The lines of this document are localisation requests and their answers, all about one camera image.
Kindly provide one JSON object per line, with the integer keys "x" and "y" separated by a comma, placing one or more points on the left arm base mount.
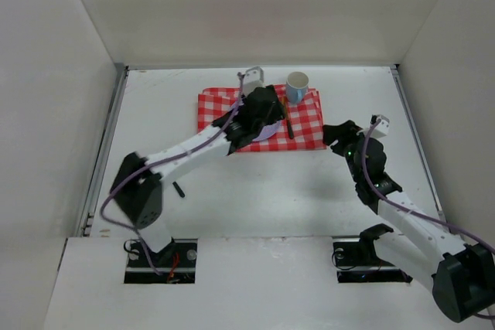
{"x": 176, "y": 263}

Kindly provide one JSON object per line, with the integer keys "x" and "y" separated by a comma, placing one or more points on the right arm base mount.
{"x": 356, "y": 261}

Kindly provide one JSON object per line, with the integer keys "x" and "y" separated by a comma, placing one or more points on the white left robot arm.
{"x": 138, "y": 186}

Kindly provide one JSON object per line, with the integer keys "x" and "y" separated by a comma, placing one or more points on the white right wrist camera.
{"x": 379, "y": 126}

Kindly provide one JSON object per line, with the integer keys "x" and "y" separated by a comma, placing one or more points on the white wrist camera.
{"x": 253, "y": 78}
{"x": 379, "y": 126}

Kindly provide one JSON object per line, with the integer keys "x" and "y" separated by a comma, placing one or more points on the black handled gold fork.
{"x": 287, "y": 118}

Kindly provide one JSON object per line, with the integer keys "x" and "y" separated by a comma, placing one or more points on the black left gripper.
{"x": 267, "y": 102}

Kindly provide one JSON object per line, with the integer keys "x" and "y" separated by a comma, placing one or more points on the light blue mug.
{"x": 296, "y": 86}

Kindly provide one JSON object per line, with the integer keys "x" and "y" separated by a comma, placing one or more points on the red checkered cloth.
{"x": 306, "y": 118}

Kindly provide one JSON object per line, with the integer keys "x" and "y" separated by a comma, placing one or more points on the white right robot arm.
{"x": 456, "y": 267}

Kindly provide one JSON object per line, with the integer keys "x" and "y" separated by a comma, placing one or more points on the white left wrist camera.
{"x": 253, "y": 78}

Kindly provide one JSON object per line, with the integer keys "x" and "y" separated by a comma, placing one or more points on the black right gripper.
{"x": 346, "y": 134}

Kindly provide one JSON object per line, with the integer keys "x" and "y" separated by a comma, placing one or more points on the purple plastic plate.
{"x": 270, "y": 132}

